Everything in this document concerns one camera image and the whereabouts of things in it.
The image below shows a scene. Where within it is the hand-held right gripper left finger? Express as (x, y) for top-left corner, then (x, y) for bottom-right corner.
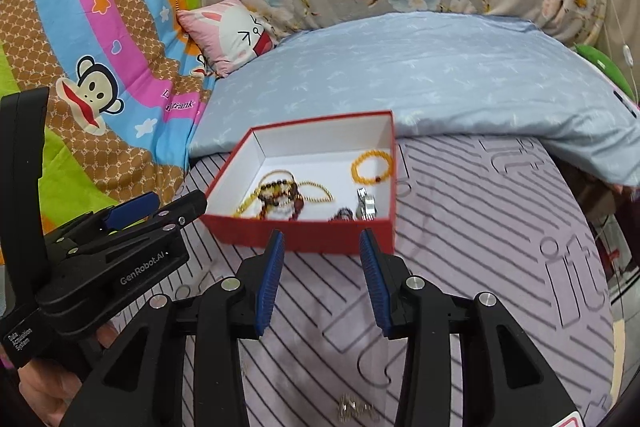
(57, 229), (287, 427)

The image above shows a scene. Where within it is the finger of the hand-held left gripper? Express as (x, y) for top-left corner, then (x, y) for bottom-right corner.
(69, 190), (209, 259)
(46, 191), (161, 244)

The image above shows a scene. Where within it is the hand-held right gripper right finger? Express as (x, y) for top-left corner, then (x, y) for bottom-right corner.
(359, 228), (581, 427)

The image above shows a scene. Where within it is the red cardboard box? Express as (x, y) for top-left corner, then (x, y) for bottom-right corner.
(200, 109), (398, 256)

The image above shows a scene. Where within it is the yellow bead bracelet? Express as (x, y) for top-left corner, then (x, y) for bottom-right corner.
(234, 187), (281, 220)

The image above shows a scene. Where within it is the dark red bead bracelet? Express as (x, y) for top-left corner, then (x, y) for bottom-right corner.
(287, 192), (307, 220)

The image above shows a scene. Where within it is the dark brown bead bracelet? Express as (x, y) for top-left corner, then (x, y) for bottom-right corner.
(259, 174), (301, 208)

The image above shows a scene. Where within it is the thin gold bead bracelet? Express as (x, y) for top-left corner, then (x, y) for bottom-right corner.
(297, 179), (335, 204)

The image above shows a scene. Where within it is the gold bangle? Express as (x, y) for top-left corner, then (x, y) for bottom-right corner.
(257, 169), (296, 188)

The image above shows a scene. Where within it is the orange bead bracelet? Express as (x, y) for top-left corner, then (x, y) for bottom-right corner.
(350, 149), (393, 185)

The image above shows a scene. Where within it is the person's left hand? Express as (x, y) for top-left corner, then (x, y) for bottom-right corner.
(20, 323), (121, 427)

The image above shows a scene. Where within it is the silver earring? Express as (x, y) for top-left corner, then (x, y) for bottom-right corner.
(337, 394), (381, 423)

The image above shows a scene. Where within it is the cartoon monkey printed blanket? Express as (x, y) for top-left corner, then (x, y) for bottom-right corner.
(0, 0), (236, 228)

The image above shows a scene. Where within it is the pink bunny pillow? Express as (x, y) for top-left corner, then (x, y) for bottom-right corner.
(177, 0), (281, 78)

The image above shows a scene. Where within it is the light blue pillow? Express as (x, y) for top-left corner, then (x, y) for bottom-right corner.
(189, 12), (640, 188)

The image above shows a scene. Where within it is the dark bedside furniture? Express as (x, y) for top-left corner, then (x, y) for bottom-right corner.
(575, 177), (640, 308)

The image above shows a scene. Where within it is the green plastic object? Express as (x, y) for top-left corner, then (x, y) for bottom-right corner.
(575, 42), (633, 98)

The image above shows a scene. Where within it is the white cable with switch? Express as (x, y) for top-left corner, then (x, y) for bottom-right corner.
(590, 0), (640, 68)

